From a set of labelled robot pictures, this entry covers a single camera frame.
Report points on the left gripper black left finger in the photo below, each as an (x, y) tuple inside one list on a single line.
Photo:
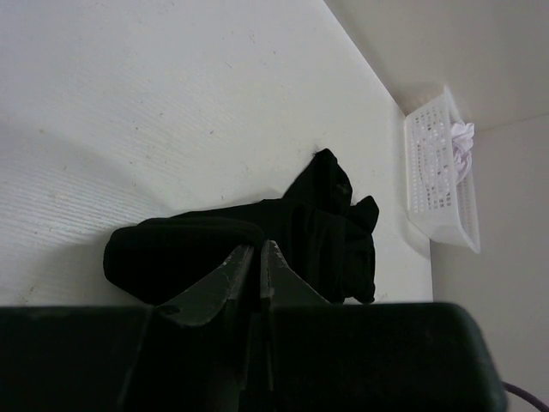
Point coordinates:
[(192, 356)]

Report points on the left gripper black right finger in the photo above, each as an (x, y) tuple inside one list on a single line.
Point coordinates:
[(301, 342)]

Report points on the black tank top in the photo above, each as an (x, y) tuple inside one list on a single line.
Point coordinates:
[(325, 238)]

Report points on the white crumpled tank top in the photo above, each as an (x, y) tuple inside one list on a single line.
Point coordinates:
[(462, 136)]

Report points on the white plastic basket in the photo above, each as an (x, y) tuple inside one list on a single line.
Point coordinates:
[(442, 209)]

